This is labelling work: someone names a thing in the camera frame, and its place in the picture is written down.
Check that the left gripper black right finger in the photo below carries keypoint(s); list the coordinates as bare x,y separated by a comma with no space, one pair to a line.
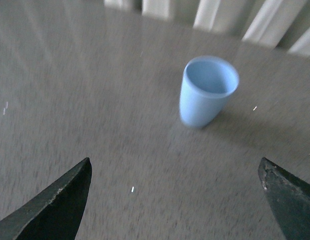
289,199

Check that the white pleated curtain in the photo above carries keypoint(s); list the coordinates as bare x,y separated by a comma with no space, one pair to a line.
270,23

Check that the light blue plastic cup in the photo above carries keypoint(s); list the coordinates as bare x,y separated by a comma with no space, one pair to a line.
207,85

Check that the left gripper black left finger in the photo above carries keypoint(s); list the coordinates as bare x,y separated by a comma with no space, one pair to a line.
56,212

